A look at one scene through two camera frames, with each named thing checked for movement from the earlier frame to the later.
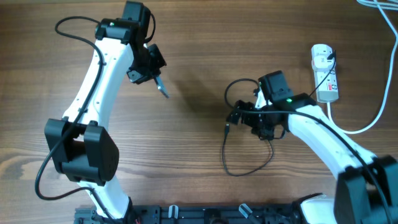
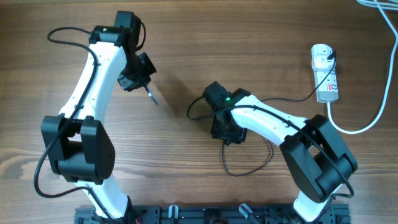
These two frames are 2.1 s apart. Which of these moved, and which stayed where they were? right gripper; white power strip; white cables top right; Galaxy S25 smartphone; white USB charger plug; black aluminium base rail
Moved: Galaxy S25 smartphone; right gripper
Stayed: white USB charger plug; black aluminium base rail; white cables top right; white power strip
